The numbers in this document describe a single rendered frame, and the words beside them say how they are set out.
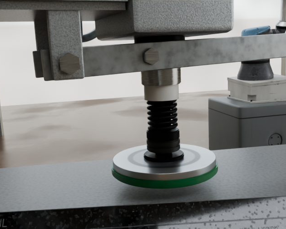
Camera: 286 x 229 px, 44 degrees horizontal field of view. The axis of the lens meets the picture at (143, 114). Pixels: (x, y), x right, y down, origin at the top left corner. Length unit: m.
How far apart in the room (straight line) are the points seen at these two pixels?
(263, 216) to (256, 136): 1.19
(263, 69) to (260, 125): 0.30
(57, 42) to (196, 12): 0.24
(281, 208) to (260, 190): 0.05
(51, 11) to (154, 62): 0.19
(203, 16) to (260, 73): 1.34
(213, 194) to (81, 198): 0.25
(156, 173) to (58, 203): 0.20
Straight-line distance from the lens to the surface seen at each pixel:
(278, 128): 1.92
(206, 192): 0.71
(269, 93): 1.93
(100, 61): 0.60
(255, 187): 0.74
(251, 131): 1.84
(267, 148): 1.02
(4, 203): 0.74
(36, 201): 0.72
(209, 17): 0.64
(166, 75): 0.67
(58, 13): 0.56
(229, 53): 0.72
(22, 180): 0.85
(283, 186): 0.76
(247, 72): 1.95
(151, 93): 0.68
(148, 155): 0.72
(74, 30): 0.56
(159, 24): 0.59
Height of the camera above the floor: 1.13
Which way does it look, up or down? 10 degrees down
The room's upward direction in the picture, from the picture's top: 3 degrees counter-clockwise
